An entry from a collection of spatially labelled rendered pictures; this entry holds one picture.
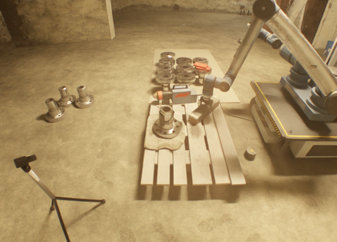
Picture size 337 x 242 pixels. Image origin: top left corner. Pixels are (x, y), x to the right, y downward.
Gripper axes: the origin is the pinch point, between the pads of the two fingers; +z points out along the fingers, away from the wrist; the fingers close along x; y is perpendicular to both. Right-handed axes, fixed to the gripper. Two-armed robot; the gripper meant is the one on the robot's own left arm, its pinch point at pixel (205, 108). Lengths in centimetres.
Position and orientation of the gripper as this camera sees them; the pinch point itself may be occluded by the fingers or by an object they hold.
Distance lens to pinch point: 194.7
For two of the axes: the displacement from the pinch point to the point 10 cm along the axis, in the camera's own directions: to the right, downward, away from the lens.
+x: 7.3, 4.3, -5.3
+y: -6.8, 4.6, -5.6
